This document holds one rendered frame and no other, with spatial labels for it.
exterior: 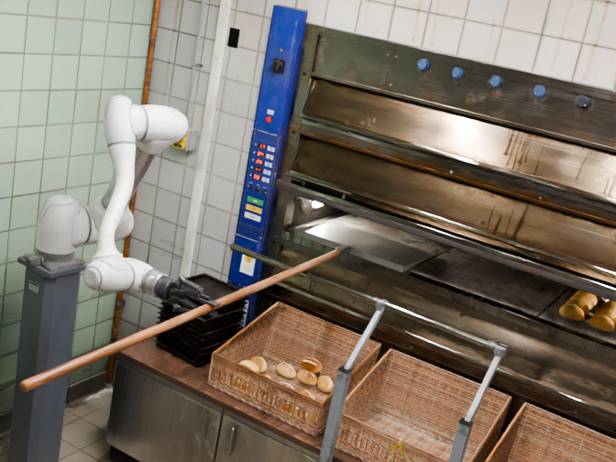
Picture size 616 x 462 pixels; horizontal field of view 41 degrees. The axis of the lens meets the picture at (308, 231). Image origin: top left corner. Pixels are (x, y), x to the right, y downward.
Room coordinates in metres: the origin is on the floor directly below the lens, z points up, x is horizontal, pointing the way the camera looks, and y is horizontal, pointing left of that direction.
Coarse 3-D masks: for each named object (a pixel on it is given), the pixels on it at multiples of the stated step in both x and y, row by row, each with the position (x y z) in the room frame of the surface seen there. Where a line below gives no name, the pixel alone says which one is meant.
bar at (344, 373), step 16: (256, 256) 3.26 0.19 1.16; (304, 272) 3.16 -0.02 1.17; (336, 288) 3.08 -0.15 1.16; (352, 288) 3.07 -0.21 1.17; (384, 304) 2.98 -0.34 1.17; (416, 320) 2.92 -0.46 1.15; (432, 320) 2.90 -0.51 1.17; (368, 336) 2.92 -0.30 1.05; (464, 336) 2.83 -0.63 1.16; (496, 352) 2.76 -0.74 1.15; (496, 368) 2.74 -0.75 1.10; (336, 384) 2.80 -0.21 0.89; (336, 400) 2.79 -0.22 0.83; (480, 400) 2.65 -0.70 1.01; (336, 416) 2.78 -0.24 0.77; (336, 432) 2.80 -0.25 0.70; (464, 432) 2.56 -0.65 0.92; (464, 448) 2.57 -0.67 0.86
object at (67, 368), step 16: (336, 256) 3.38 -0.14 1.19; (288, 272) 3.04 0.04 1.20; (256, 288) 2.83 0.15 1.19; (208, 304) 2.60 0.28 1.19; (224, 304) 2.66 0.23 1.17; (176, 320) 2.44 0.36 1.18; (128, 336) 2.26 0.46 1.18; (144, 336) 2.30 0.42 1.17; (96, 352) 2.13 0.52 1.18; (112, 352) 2.17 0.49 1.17; (64, 368) 2.01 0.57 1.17; (32, 384) 1.91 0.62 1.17
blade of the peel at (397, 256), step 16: (320, 224) 3.83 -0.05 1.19; (336, 224) 3.89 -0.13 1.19; (320, 240) 3.56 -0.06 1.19; (336, 240) 3.63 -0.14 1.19; (352, 240) 3.67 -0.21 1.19; (368, 240) 3.72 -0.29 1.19; (384, 240) 3.76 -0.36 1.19; (368, 256) 3.45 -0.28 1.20; (384, 256) 3.53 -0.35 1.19; (400, 256) 3.57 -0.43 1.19; (416, 256) 3.62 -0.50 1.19; (432, 256) 3.66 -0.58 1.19
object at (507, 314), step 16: (288, 240) 3.63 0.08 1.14; (304, 240) 3.59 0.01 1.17; (352, 256) 3.47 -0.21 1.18; (384, 272) 3.40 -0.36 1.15; (400, 272) 3.37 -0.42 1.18; (432, 288) 3.29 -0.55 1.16; (448, 288) 3.28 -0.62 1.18; (464, 304) 3.22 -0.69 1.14; (480, 304) 3.19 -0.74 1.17; (496, 304) 3.19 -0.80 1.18; (512, 320) 3.13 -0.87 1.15; (528, 320) 3.10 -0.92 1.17; (544, 320) 3.11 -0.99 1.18; (560, 336) 3.04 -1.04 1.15; (576, 336) 3.01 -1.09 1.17; (592, 336) 3.03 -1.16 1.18; (608, 352) 2.95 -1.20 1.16
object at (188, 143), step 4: (188, 128) 3.89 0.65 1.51; (188, 132) 3.85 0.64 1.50; (192, 132) 3.87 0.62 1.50; (196, 132) 3.90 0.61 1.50; (188, 136) 3.85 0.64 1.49; (192, 136) 3.87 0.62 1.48; (196, 136) 3.90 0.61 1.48; (184, 140) 3.85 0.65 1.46; (188, 140) 3.85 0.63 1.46; (192, 140) 3.88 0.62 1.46; (172, 144) 3.88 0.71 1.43; (176, 144) 3.87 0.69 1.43; (180, 144) 3.86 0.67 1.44; (184, 144) 3.85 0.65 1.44; (188, 144) 3.85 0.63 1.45; (192, 144) 3.88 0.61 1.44; (180, 148) 3.86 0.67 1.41; (184, 148) 3.85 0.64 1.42; (188, 148) 3.86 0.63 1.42; (192, 148) 3.89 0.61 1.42
